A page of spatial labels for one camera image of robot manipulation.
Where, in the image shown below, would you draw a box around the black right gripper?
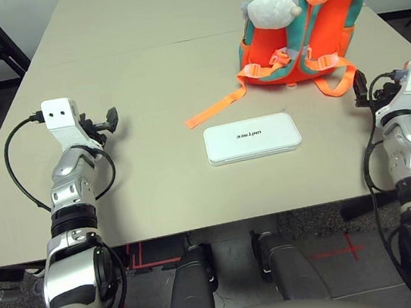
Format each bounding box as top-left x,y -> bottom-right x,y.
350,63 -> 409,111

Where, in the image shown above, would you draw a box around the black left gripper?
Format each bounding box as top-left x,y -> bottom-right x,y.
79,107 -> 124,147

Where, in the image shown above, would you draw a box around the orange and teal backpack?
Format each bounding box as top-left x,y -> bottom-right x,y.
167,0 -> 380,130

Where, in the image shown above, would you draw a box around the grey plush whale toy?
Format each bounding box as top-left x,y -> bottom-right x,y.
239,0 -> 305,34

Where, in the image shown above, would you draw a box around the white rectangular power bank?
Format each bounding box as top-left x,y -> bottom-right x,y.
201,109 -> 305,168

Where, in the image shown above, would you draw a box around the red tape lines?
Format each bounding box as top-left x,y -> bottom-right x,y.
124,237 -> 180,275

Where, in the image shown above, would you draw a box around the red tape cross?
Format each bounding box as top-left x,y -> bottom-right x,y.
309,231 -> 367,267

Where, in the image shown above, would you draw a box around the grey left robot leg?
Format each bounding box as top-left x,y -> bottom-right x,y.
160,240 -> 223,308

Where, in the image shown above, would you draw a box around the grey robot leg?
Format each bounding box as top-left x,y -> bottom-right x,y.
160,240 -> 223,308
249,221 -> 332,308

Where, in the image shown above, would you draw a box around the grey right robot leg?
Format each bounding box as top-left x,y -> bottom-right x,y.
249,221 -> 332,308

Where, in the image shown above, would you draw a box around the black right camera cable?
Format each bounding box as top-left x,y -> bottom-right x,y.
350,70 -> 411,308

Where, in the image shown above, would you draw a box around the black camera cable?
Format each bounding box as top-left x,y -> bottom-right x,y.
0,103 -> 121,218
350,70 -> 411,308

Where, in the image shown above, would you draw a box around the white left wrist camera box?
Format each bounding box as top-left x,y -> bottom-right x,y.
39,93 -> 103,156

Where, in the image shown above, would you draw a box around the black left camera cable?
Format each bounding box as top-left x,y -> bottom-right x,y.
0,103 -> 121,218

